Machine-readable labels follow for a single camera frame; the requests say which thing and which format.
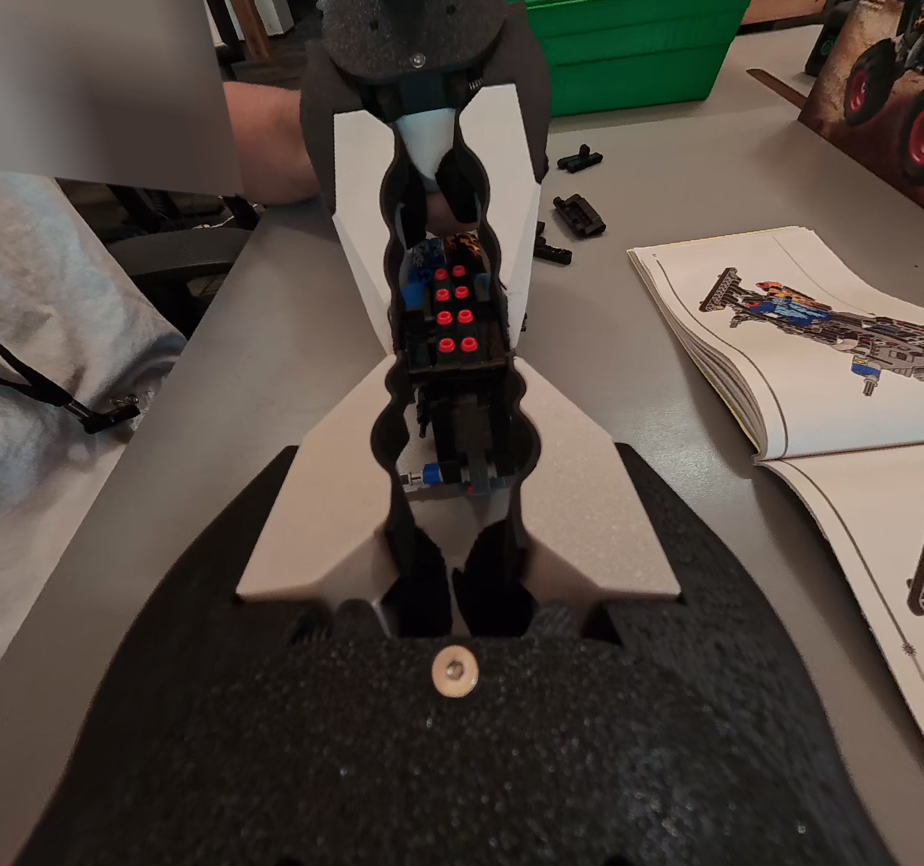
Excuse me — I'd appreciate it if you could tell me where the wooden strip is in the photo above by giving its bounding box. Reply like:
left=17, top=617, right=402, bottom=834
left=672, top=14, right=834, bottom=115
left=747, top=68, right=809, bottom=111

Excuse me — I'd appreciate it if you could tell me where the person's grey shirt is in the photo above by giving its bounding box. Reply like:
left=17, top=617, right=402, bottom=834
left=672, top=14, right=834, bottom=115
left=0, top=172, right=190, bottom=654

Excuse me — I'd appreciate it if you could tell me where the lego instruction booklet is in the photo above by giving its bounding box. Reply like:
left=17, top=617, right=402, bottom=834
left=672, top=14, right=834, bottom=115
left=627, top=225, right=924, bottom=736

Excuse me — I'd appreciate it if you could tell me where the black lanyard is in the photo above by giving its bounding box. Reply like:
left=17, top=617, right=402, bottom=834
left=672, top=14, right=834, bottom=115
left=0, top=343, right=141, bottom=435

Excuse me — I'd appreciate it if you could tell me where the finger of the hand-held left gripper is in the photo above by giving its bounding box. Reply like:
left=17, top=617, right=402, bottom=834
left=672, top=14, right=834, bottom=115
left=332, top=110, right=405, bottom=356
left=458, top=81, right=541, bottom=351

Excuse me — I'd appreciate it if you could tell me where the green plastic bin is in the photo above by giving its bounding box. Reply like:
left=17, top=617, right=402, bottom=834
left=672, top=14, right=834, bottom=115
left=504, top=0, right=768, bottom=120

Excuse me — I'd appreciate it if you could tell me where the black lego hinge piece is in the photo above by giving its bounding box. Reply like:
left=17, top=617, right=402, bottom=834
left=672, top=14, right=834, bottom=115
left=552, top=192, right=607, bottom=238

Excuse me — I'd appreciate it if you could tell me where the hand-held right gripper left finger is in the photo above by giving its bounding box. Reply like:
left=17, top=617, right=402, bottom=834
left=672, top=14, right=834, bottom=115
left=237, top=355, right=414, bottom=605

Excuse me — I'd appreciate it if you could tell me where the wooden furniture post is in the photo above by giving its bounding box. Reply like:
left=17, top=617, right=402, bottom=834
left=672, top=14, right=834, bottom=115
left=215, top=0, right=275, bottom=63

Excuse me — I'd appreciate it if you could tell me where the lego set box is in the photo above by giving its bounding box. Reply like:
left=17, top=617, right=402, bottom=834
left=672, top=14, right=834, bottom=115
left=797, top=0, right=924, bottom=209

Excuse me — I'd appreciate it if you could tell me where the black lego truck model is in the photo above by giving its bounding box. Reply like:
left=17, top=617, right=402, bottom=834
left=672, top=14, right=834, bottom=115
left=393, top=227, right=517, bottom=499

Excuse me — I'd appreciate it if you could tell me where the person's left forearm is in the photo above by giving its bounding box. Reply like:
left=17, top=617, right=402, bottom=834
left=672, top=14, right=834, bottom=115
left=222, top=79, right=322, bottom=204

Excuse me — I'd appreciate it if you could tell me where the black office chair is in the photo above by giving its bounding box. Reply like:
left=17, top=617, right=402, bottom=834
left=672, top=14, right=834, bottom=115
left=58, top=180, right=262, bottom=339

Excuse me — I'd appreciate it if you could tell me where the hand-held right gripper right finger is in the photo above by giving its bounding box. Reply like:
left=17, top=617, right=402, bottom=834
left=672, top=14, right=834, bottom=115
left=504, top=356, right=684, bottom=603

